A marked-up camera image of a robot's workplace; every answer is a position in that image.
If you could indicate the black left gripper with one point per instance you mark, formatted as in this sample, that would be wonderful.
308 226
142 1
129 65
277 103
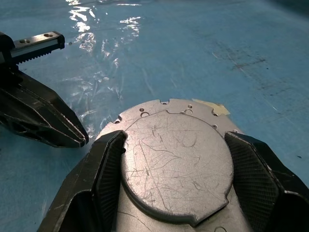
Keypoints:
36 44

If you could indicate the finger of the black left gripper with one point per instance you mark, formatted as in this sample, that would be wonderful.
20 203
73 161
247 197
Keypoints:
41 125

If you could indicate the beige tape piece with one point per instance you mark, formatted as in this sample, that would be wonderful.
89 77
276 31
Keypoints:
220 110

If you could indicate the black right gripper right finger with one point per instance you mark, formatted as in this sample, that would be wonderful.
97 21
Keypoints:
265 183

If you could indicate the silver round motor cover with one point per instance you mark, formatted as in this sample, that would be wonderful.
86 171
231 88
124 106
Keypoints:
173 164

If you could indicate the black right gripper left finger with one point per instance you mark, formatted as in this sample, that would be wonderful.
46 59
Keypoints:
84 183

